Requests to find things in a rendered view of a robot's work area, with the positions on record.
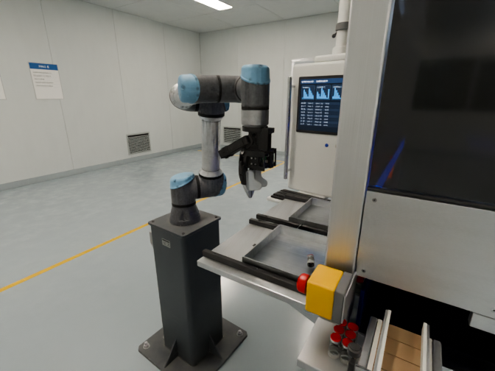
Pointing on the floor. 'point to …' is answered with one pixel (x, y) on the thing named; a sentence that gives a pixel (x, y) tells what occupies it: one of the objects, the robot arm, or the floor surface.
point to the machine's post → (356, 129)
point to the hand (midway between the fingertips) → (248, 193)
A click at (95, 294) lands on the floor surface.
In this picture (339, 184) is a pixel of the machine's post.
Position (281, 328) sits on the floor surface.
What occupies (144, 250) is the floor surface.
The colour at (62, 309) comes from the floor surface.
